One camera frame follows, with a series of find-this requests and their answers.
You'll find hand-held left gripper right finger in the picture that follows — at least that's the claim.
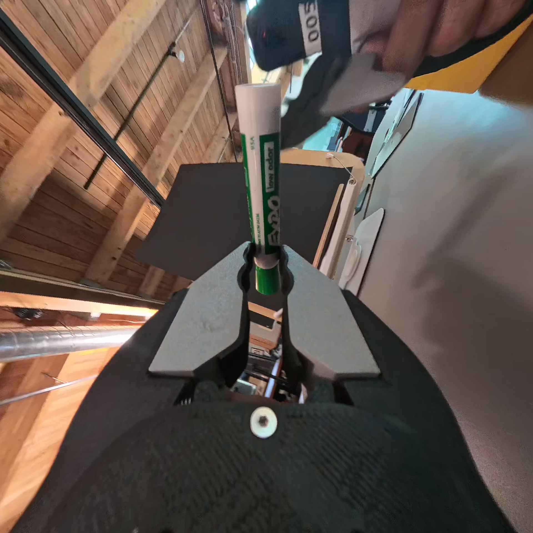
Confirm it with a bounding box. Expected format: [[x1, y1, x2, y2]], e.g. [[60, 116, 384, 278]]
[[279, 244, 381, 388]]

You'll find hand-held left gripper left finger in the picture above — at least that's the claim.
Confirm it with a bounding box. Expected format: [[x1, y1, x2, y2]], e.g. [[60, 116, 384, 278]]
[[148, 242, 255, 387]]

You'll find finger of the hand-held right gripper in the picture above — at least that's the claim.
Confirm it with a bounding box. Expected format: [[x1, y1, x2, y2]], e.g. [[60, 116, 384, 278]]
[[321, 53, 406, 117]]

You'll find yellow plastic bin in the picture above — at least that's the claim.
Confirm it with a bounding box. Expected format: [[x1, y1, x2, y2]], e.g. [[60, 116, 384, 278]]
[[406, 17, 533, 94]]

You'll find green dry erase marker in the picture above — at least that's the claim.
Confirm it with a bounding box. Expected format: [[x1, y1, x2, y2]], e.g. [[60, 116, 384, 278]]
[[234, 82, 283, 295]]

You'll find person's right hand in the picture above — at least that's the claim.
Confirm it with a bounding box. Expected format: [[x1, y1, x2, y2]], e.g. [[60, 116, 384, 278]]
[[380, 0, 533, 79]]

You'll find clear document sleeve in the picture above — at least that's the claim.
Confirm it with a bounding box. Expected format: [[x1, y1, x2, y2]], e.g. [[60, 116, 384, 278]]
[[370, 89, 422, 180]]

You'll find black board on white stand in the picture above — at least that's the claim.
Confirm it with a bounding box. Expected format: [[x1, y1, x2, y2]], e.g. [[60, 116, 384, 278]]
[[137, 149, 386, 294]]

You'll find thin steel tether wire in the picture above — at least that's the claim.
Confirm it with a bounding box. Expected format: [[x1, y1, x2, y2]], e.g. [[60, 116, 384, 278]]
[[327, 152, 357, 185]]

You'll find silver air duct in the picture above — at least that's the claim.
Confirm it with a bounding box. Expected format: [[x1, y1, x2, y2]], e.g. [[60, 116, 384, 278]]
[[0, 324, 142, 364]]

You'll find black ceiling rail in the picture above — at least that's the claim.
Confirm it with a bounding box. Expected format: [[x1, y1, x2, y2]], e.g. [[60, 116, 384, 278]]
[[0, 8, 166, 209]]

